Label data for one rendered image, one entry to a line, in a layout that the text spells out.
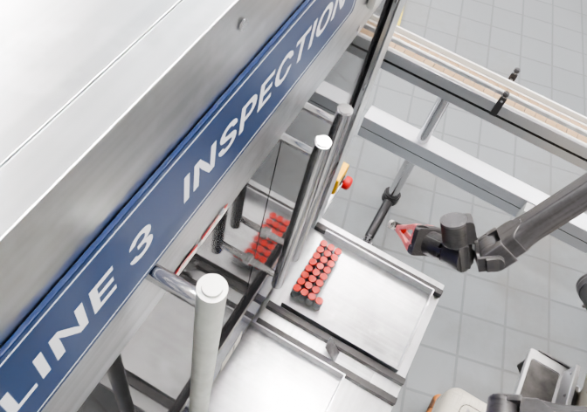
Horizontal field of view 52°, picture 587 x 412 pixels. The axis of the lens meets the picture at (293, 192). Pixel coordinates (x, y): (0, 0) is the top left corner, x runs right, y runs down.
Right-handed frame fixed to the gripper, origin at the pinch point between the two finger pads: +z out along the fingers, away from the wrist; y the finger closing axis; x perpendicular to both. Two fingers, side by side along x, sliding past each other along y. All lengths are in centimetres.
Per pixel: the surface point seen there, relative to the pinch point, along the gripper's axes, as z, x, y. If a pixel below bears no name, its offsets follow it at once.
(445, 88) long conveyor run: 49, -39, -59
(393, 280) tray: 12.6, 18.7, -18.0
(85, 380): -50, 1, 92
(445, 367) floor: 41, 70, -101
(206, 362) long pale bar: -48, 1, 79
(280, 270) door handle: -22, 2, 52
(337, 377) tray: 2.5, 40.7, 3.8
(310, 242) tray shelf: 31.0, 15.2, -0.6
